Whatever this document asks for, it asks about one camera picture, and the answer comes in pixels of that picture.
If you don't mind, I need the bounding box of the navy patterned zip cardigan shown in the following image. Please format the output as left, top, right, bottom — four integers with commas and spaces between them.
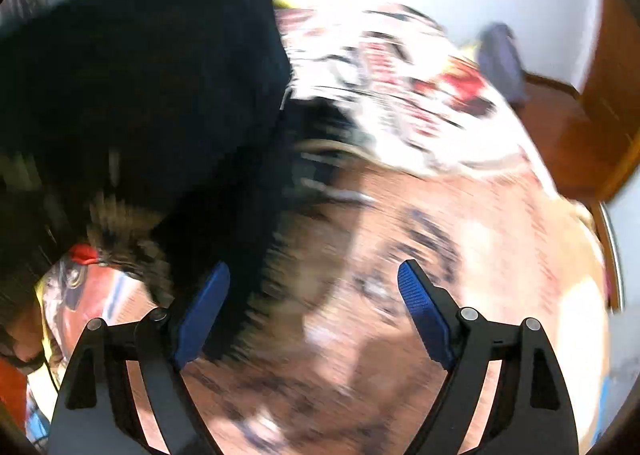
1, 0, 346, 360

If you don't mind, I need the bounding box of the orange sleeved left forearm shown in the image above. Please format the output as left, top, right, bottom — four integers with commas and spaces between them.
0, 359, 27, 431

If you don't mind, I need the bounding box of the person left hand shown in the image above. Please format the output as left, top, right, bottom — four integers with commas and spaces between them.
1, 302, 46, 375

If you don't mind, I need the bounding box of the red folded garment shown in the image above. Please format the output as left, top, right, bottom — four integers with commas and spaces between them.
68, 244, 100, 265

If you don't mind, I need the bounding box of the printed patchwork bed cover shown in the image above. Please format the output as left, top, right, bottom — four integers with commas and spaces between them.
29, 4, 616, 455

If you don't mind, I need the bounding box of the wooden door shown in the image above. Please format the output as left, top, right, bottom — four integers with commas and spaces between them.
558, 0, 639, 200

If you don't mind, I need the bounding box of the grey backpack on floor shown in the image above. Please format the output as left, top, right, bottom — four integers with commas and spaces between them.
476, 23, 528, 110

